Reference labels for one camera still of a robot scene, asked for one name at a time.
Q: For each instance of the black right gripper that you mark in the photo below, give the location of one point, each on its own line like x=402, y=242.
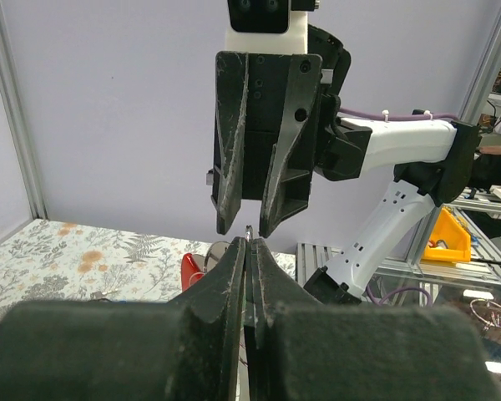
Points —
x=276, y=124

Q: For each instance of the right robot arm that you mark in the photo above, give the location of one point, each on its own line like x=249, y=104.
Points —
x=432, y=159

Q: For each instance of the silver keys bunch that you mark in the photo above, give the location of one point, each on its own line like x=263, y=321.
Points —
x=249, y=233

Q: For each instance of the red handled carabiner keyring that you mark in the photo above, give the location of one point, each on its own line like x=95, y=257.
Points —
x=194, y=266

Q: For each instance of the yellow storage bin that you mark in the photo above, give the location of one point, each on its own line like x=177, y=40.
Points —
x=449, y=241

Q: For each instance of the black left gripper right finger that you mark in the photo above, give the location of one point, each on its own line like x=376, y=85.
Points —
x=300, y=349

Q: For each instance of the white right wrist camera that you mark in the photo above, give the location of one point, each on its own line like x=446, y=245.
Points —
x=268, y=26

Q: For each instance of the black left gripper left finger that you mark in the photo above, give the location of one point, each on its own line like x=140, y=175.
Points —
x=183, y=349

